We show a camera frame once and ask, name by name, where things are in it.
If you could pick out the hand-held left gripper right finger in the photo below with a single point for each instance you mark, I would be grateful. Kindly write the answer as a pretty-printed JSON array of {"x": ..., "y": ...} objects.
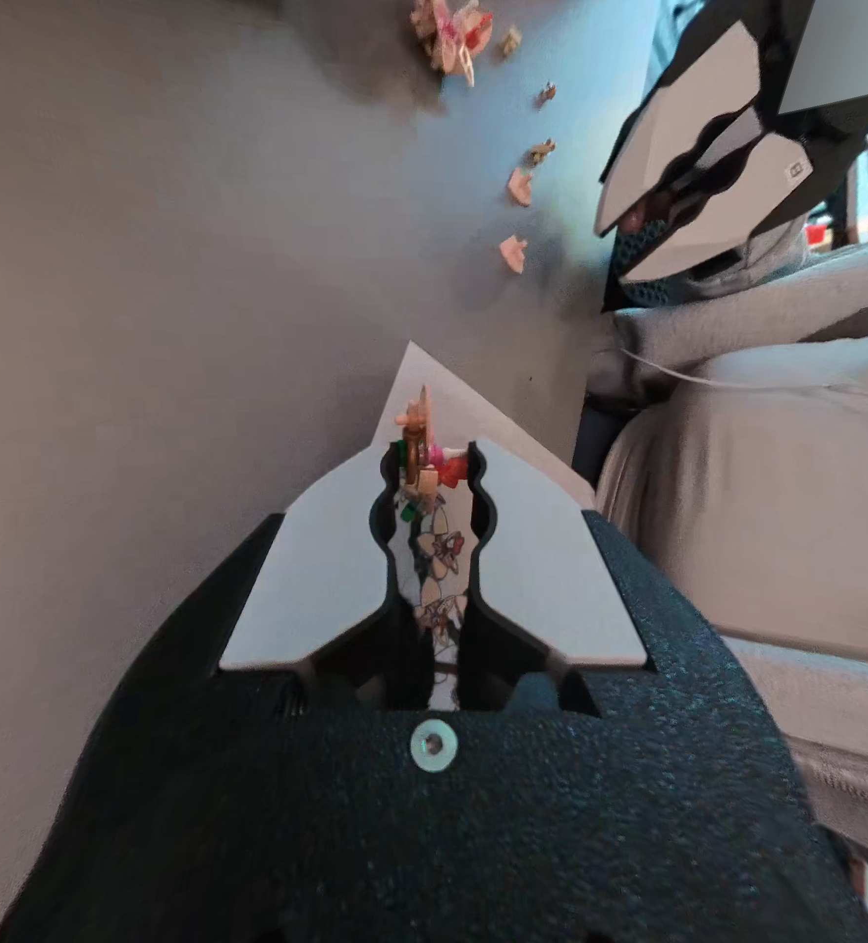
[{"x": 551, "y": 567}]

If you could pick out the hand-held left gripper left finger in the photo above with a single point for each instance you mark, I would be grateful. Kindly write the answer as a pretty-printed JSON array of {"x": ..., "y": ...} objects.
[{"x": 316, "y": 560}]

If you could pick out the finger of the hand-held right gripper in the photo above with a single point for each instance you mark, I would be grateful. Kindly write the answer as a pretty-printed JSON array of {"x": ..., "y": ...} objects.
[
  {"x": 691, "y": 96},
  {"x": 743, "y": 199}
]

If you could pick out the brick flower assembly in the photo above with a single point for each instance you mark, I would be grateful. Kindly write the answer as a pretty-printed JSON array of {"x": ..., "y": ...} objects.
[{"x": 415, "y": 438}]

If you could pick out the person's grey hoodie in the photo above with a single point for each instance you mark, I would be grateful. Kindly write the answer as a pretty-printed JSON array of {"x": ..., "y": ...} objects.
[{"x": 809, "y": 309}]

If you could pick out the small tan brick piece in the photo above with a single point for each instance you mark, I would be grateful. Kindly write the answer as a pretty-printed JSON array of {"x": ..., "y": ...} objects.
[
  {"x": 542, "y": 152},
  {"x": 548, "y": 93},
  {"x": 510, "y": 43}
]

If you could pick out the orchid instruction booklet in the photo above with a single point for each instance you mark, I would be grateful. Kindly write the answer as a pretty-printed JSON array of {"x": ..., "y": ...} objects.
[{"x": 463, "y": 409}]

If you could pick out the pale petal brick piece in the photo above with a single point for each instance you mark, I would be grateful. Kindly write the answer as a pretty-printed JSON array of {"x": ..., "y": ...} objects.
[
  {"x": 520, "y": 188},
  {"x": 513, "y": 254}
]

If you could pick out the person's beige pants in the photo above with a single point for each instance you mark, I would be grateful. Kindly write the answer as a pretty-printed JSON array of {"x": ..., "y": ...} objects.
[{"x": 773, "y": 516}]

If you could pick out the brick orchid flower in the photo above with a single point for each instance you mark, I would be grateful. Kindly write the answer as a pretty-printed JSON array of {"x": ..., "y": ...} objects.
[{"x": 448, "y": 33}]

